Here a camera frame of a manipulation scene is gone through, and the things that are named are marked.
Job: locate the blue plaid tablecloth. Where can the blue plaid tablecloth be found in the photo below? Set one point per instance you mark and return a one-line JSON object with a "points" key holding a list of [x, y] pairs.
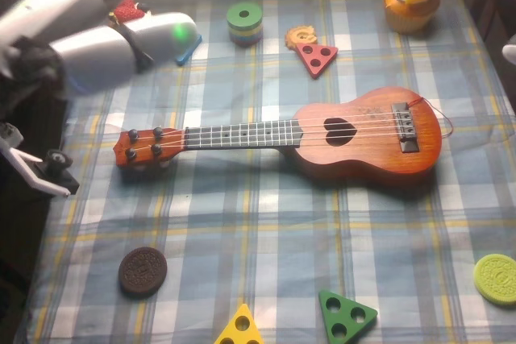
{"points": [[282, 231]]}

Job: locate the toy cupcake with fruit topping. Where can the toy cupcake with fruit topping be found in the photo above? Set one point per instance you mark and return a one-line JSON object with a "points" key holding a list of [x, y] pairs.
{"points": [[408, 13]]}

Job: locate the yellow triangle block with holes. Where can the yellow triangle block with holes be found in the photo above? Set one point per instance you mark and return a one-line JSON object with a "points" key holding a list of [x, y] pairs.
{"points": [[242, 309]]}

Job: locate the small orange-brown toy ukulele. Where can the small orange-brown toy ukulele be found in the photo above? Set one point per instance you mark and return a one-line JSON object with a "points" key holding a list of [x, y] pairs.
{"points": [[363, 146]]}

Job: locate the red toy strawberry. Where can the red toy strawberry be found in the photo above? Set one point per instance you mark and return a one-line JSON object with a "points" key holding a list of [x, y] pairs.
{"points": [[127, 9]]}

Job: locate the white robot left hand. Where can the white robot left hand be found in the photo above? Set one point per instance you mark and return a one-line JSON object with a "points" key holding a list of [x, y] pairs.
{"points": [[92, 58]]}

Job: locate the brown toy sandwich cookie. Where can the brown toy sandwich cookie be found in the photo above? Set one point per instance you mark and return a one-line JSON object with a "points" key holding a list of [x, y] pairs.
{"points": [[142, 271]]}

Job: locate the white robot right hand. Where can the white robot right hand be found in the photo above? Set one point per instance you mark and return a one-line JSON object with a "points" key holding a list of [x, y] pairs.
{"points": [[511, 54]]}

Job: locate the blue triangle block with holes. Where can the blue triangle block with holes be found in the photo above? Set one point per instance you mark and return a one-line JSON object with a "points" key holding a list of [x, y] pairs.
{"points": [[189, 54]]}

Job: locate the green toy sandwich cookie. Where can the green toy sandwich cookie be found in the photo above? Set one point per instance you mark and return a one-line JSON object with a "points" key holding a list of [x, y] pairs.
{"points": [[499, 279]]}

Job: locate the green-topped stacked toy rings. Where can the green-topped stacked toy rings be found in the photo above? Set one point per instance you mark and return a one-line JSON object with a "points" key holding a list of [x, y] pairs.
{"points": [[253, 21]]}

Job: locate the red triangle block with holes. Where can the red triangle block with holes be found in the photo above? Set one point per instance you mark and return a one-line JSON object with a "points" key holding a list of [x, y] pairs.
{"points": [[315, 73]]}

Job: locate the green triangle block with holes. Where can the green triangle block with holes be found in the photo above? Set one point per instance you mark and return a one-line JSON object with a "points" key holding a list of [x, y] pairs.
{"points": [[347, 317]]}

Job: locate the tan toy biscuit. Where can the tan toy biscuit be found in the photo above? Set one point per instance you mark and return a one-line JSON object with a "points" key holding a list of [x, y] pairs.
{"points": [[297, 36]]}

